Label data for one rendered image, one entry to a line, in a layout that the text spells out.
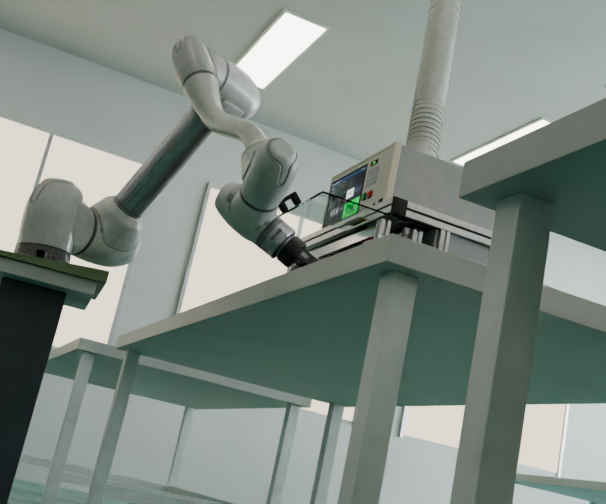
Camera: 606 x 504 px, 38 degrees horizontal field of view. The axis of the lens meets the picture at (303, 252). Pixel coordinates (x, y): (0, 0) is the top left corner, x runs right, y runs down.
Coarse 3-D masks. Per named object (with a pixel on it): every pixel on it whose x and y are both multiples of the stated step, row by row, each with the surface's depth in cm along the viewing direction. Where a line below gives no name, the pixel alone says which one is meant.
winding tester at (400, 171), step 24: (360, 168) 275; (384, 168) 258; (408, 168) 256; (432, 168) 259; (456, 168) 263; (384, 192) 253; (408, 192) 255; (432, 192) 258; (456, 192) 261; (456, 216) 260; (480, 216) 263
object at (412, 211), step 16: (384, 208) 243; (400, 208) 239; (416, 208) 241; (416, 224) 244; (432, 224) 243; (448, 224) 245; (464, 224) 247; (304, 240) 293; (320, 240) 280; (336, 240) 275; (480, 240) 248
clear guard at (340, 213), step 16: (320, 192) 232; (304, 208) 248; (320, 208) 245; (336, 208) 242; (352, 208) 239; (368, 208) 237; (336, 224) 256; (352, 224) 253; (368, 224) 250; (400, 224) 244
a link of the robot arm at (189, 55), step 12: (192, 36) 252; (180, 48) 248; (192, 48) 246; (204, 48) 249; (180, 60) 245; (192, 60) 243; (204, 60) 245; (216, 60) 250; (180, 72) 244; (192, 72) 242; (216, 72) 248; (180, 84) 246
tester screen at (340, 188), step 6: (354, 174) 278; (360, 174) 273; (342, 180) 286; (348, 180) 281; (354, 180) 276; (360, 180) 272; (336, 186) 289; (342, 186) 284; (348, 186) 279; (354, 186) 275; (336, 192) 287; (342, 192) 282; (360, 192) 269; (348, 198) 276; (354, 198) 272
